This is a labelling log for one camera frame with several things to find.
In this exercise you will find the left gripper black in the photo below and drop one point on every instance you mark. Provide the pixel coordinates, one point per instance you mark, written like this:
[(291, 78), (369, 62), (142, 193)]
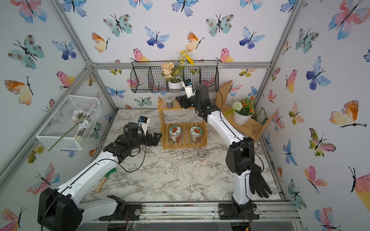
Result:
[(155, 140)]

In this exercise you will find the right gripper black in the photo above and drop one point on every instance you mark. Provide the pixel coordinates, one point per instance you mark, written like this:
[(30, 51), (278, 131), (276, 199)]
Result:
[(184, 101)]

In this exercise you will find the two-tier bamboo slat shelf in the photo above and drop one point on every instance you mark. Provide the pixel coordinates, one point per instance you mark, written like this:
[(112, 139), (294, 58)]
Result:
[(166, 128)]

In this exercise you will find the clear tub dark seeds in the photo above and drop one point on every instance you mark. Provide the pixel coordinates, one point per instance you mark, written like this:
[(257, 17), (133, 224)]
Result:
[(169, 100)]

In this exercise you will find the tomato seed jar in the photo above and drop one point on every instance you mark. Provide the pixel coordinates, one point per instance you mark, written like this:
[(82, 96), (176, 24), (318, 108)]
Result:
[(196, 134), (175, 134)]

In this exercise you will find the clear tub red seeds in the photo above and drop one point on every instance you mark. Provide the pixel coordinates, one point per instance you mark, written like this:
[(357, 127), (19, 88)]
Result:
[(201, 155)]

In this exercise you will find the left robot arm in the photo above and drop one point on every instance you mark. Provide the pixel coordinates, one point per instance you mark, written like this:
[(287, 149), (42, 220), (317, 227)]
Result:
[(60, 209)]

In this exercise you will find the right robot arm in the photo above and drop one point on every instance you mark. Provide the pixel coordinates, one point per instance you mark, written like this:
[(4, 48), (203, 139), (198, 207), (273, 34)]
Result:
[(240, 157)]

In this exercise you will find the tilted wooden corner shelf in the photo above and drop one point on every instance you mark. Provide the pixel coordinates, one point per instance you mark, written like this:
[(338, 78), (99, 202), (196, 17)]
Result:
[(247, 125)]

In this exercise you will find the green seed packet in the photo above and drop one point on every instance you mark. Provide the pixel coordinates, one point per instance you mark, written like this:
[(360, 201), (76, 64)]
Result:
[(262, 117)]

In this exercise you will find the white pot beige flowers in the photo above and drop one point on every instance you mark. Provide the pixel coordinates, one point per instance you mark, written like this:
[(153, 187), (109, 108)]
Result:
[(174, 71)]

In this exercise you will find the white pot orange flowers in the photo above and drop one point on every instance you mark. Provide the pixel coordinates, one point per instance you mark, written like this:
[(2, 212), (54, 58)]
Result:
[(242, 110)]

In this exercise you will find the pink artificial flower stem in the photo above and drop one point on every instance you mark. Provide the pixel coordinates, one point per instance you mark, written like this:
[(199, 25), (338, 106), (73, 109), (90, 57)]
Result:
[(72, 133)]

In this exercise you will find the black rubber glove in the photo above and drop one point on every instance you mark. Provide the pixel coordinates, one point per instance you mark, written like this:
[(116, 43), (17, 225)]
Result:
[(257, 183)]

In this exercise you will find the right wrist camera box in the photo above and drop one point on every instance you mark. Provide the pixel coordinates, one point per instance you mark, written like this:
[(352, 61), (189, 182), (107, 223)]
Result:
[(188, 87)]

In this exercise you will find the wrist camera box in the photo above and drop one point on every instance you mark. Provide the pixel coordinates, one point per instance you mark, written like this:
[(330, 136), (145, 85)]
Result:
[(143, 121), (188, 87)]

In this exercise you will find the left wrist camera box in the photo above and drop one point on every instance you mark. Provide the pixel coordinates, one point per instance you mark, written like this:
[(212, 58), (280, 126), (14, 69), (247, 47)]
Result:
[(143, 121)]

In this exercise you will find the green handled garden tool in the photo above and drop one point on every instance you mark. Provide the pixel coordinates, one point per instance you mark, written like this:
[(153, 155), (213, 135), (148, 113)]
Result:
[(100, 186)]

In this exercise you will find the black wire wall basket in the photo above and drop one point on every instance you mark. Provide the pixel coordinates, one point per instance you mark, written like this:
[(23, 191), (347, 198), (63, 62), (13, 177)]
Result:
[(160, 77)]

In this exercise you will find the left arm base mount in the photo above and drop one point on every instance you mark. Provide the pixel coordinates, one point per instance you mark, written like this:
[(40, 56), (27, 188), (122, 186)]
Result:
[(123, 210)]

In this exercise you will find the white mesh wall box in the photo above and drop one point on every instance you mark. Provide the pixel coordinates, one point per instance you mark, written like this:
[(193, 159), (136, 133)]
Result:
[(51, 129)]

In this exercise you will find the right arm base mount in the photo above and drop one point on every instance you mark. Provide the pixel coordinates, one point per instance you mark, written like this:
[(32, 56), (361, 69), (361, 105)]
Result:
[(233, 210)]

